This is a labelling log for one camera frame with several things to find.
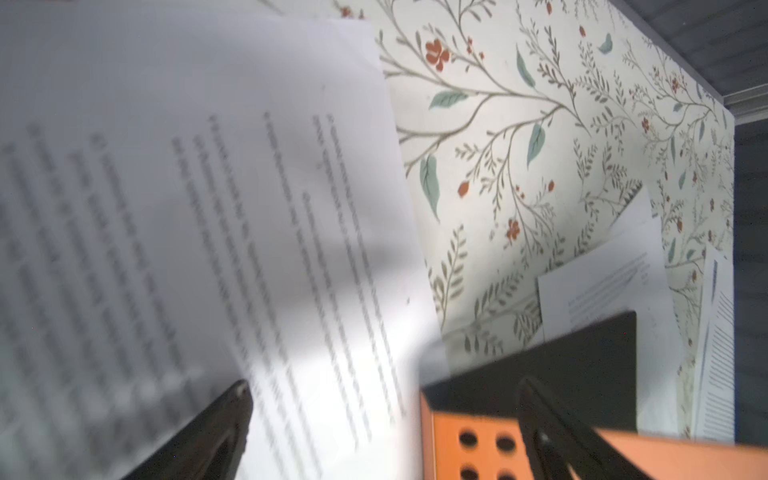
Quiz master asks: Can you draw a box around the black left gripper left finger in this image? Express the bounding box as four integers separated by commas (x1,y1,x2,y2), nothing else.
125,379,253,480

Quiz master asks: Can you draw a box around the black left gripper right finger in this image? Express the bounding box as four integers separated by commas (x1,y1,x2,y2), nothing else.
517,376,648,479

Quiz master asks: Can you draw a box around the orange folder black inside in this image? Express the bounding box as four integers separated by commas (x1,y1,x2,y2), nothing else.
420,312,767,479

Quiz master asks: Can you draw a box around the white printed sheet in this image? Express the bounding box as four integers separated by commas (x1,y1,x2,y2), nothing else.
691,244,735,444
1,1,439,479

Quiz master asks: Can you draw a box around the white printed sheets centre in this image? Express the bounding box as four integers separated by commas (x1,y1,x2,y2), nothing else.
534,188,684,437

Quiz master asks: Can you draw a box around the floral table mat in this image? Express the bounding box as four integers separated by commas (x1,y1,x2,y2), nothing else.
269,1,734,435

